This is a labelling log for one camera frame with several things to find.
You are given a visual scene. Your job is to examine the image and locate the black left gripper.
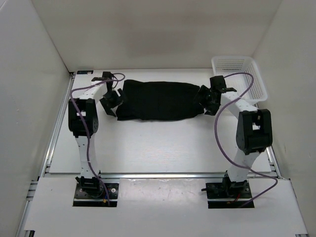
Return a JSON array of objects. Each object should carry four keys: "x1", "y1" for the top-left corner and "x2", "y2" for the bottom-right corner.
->
[{"x1": 100, "y1": 88, "x2": 128, "y2": 116}]

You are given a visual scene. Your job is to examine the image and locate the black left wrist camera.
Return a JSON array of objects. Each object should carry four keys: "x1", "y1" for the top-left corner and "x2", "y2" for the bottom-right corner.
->
[{"x1": 102, "y1": 71, "x2": 113, "y2": 79}]

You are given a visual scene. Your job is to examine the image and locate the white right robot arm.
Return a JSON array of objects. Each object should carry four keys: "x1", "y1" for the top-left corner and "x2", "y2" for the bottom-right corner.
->
[{"x1": 197, "y1": 85, "x2": 273, "y2": 198}]

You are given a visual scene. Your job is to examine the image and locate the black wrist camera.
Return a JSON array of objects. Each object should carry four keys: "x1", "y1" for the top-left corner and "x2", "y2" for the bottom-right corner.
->
[
  {"x1": 210, "y1": 75, "x2": 226, "y2": 90},
  {"x1": 102, "y1": 71, "x2": 113, "y2": 79}
]

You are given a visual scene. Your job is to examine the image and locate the black shorts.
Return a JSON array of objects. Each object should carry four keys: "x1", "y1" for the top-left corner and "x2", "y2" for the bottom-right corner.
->
[{"x1": 116, "y1": 79, "x2": 204, "y2": 121}]

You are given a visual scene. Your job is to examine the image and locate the aluminium front rail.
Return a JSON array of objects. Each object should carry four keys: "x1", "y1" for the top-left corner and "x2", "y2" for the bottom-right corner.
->
[{"x1": 43, "y1": 171, "x2": 277, "y2": 179}]

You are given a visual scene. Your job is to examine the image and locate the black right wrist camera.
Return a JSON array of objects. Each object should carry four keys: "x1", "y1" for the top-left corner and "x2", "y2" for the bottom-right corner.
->
[{"x1": 210, "y1": 75, "x2": 226, "y2": 90}]

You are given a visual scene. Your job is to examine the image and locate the aluminium rail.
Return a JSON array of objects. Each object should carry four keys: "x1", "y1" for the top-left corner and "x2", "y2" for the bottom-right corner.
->
[
  {"x1": 15, "y1": 72, "x2": 77, "y2": 237},
  {"x1": 43, "y1": 171, "x2": 277, "y2": 179}
]

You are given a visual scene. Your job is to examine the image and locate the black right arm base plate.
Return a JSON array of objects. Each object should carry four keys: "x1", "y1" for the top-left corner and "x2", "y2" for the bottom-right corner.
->
[{"x1": 201, "y1": 183, "x2": 254, "y2": 209}]

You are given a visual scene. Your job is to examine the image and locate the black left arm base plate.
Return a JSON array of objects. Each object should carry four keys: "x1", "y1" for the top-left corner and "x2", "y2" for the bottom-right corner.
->
[{"x1": 73, "y1": 183, "x2": 119, "y2": 207}]

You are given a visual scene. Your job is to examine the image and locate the aluminium left side rail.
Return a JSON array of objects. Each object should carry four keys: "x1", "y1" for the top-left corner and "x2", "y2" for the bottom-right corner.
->
[{"x1": 15, "y1": 72, "x2": 77, "y2": 237}]

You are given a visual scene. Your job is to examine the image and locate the white perforated plastic basket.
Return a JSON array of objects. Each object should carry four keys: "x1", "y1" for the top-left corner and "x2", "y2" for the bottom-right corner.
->
[{"x1": 211, "y1": 56, "x2": 268, "y2": 105}]

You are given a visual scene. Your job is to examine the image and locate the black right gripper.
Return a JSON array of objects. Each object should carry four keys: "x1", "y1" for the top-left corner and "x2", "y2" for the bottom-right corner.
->
[{"x1": 192, "y1": 85, "x2": 220, "y2": 116}]

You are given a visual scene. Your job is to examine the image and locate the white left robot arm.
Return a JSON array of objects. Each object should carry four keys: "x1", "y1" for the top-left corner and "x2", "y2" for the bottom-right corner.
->
[{"x1": 68, "y1": 72, "x2": 203, "y2": 198}]

